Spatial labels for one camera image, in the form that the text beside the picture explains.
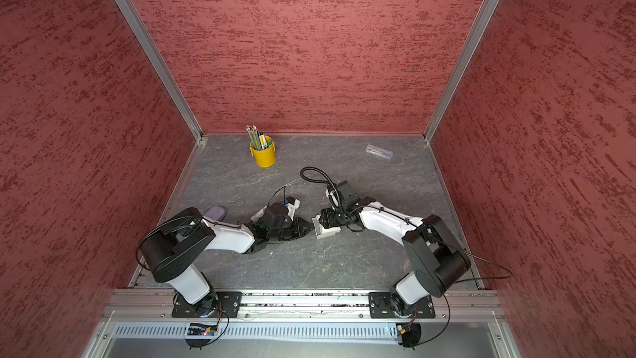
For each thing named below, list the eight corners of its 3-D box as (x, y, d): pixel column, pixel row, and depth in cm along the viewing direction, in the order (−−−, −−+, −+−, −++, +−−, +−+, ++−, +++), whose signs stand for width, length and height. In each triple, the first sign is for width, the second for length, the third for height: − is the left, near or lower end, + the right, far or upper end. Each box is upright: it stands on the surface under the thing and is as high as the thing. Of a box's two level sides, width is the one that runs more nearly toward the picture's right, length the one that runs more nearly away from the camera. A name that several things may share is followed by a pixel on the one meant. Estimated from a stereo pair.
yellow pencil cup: (253, 166, 110) (248, 151, 102) (257, 150, 117) (252, 135, 109) (274, 167, 111) (270, 152, 102) (277, 150, 117) (274, 135, 109)
